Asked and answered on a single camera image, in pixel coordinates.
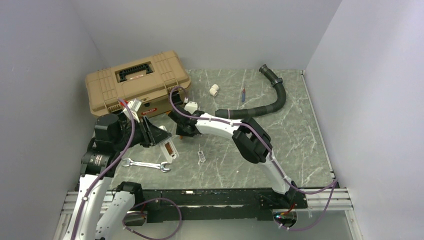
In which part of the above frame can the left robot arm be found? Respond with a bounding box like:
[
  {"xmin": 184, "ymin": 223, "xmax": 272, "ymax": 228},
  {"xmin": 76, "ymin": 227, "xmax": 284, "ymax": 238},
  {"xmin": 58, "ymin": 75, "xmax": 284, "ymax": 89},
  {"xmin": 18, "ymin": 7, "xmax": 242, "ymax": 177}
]
[{"xmin": 63, "ymin": 113, "xmax": 172, "ymax": 240}]

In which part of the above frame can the white remote control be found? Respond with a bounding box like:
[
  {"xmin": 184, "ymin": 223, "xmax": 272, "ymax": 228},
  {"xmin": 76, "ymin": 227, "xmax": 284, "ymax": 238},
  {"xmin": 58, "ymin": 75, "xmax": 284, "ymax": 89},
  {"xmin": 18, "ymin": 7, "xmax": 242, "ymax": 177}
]
[{"xmin": 159, "ymin": 125, "xmax": 180, "ymax": 165}]

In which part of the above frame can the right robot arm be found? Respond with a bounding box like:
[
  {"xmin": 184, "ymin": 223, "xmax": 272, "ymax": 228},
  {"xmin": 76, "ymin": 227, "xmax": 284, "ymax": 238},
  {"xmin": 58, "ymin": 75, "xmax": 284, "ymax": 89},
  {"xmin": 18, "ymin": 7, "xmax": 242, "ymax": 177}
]
[{"xmin": 168, "ymin": 110, "xmax": 306, "ymax": 208}]

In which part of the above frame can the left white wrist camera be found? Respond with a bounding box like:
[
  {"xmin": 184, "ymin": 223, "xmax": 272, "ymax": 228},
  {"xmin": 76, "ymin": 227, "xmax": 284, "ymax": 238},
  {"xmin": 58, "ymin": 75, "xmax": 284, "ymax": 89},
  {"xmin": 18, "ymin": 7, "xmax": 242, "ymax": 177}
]
[{"xmin": 123, "ymin": 98, "xmax": 142, "ymax": 123}]

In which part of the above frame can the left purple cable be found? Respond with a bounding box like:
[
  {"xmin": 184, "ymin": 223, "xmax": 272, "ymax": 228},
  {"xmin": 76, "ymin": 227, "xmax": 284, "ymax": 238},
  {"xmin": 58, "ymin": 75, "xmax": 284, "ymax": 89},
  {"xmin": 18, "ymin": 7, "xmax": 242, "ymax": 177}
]
[{"xmin": 69, "ymin": 97, "xmax": 137, "ymax": 240}]

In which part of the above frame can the tan plastic toolbox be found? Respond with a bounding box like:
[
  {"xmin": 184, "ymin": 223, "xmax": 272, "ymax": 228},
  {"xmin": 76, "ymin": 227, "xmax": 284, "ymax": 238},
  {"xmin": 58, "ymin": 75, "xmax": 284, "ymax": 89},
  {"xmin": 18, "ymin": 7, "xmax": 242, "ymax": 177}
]
[{"xmin": 85, "ymin": 50, "xmax": 192, "ymax": 117}]

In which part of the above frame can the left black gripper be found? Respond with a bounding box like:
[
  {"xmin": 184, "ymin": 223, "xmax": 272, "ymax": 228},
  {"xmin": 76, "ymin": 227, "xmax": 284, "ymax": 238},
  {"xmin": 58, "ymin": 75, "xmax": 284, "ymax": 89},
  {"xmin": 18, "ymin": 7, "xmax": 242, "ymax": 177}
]
[{"xmin": 113, "ymin": 115, "xmax": 172, "ymax": 151}]

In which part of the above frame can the black corrugated hose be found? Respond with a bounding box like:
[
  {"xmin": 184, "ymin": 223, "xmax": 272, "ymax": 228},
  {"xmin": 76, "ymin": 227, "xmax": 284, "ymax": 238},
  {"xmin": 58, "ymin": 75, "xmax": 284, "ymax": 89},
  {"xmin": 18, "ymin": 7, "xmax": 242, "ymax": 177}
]
[{"xmin": 214, "ymin": 64, "xmax": 287, "ymax": 120}]

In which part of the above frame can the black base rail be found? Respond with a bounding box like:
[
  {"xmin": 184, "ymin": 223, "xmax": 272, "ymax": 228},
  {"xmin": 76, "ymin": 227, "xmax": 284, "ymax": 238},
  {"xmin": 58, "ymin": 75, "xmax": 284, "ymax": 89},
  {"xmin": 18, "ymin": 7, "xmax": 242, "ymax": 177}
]
[{"xmin": 123, "ymin": 188, "xmax": 308, "ymax": 226}]

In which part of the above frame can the purple cable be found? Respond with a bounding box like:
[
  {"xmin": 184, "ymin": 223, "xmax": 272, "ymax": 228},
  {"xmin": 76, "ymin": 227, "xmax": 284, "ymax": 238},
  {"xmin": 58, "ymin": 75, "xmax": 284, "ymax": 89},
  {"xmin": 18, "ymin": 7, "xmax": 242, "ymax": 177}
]
[
  {"xmin": 168, "ymin": 86, "xmax": 339, "ymax": 232},
  {"xmin": 69, "ymin": 97, "xmax": 137, "ymax": 240}
]

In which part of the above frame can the blue red pen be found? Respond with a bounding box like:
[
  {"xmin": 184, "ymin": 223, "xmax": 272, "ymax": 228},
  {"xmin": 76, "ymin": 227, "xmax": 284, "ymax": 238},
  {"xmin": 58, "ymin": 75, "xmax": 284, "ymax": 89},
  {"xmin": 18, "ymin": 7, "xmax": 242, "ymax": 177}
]
[{"xmin": 241, "ymin": 88, "xmax": 246, "ymax": 103}]

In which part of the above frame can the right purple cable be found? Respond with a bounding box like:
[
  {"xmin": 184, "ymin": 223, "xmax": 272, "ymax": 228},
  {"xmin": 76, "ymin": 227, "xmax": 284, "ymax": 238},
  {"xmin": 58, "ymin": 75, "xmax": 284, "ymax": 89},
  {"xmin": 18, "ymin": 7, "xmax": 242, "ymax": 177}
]
[{"xmin": 168, "ymin": 86, "xmax": 339, "ymax": 232}]

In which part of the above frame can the silver open-end wrench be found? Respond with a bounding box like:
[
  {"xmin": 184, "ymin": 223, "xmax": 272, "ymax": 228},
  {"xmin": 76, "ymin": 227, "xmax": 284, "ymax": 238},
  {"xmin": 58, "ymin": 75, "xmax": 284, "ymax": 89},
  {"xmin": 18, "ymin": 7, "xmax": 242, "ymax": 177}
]
[{"xmin": 120, "ymin": 157, "xmax": 171, "ymax": 173}]

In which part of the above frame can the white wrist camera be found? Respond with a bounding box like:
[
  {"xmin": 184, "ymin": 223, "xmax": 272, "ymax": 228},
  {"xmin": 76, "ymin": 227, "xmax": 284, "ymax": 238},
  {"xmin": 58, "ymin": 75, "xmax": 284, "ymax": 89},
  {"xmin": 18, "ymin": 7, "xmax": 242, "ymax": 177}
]
[
  {"xmin": 183, "ymin": 101, "xmax": 198, "ymax": 115},
  {"xmin": 123, "ymin": 98, "xmax": 142, "ymax": 123}
]

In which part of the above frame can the white pipe fitting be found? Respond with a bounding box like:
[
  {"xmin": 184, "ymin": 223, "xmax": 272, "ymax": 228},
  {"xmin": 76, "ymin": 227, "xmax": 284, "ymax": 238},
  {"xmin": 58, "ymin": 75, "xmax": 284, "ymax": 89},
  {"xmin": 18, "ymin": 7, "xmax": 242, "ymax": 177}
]
[{"xmin": 209, "ymin": 84, "xmax": 220, "ymax": 97}]

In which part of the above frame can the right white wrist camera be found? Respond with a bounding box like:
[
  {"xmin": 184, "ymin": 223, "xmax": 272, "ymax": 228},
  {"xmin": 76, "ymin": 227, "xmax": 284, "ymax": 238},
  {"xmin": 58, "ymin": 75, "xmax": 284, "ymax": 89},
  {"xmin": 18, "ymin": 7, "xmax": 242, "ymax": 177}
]
[{"xmin": 183, "ymin": 101, "xmax": 198, "ymax": 115}]

